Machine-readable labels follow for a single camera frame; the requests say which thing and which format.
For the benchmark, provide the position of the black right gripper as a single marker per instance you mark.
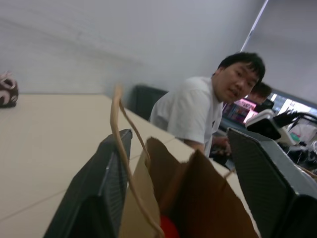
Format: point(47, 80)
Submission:
point(265, 129)

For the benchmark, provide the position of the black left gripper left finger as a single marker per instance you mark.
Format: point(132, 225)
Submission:
point(86, 205)

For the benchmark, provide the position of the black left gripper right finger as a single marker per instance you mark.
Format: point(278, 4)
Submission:
point(270, 188)

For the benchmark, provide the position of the white plastic bag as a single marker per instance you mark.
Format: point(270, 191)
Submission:
point(304, 131)

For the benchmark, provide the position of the brown paper bag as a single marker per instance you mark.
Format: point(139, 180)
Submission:
point(198, 198)

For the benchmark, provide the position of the red plush toy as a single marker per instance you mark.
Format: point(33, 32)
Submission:
point(168, 228)

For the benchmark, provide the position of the brown and pink plush toy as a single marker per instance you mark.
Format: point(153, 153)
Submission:
point(8, 93)

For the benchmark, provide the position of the computer monitor with pink screen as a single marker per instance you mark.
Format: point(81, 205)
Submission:
point(241, 110)

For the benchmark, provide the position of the computer monitor with dark screen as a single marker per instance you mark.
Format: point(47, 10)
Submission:
point(287, 102)

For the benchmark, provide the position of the person with dark hair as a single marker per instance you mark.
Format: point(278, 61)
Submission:
point(260, 93)

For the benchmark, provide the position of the person in white t-shirt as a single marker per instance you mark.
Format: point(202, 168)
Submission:
point(188, 111)

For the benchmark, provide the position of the black office chair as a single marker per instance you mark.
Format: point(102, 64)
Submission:
point(146, 101)

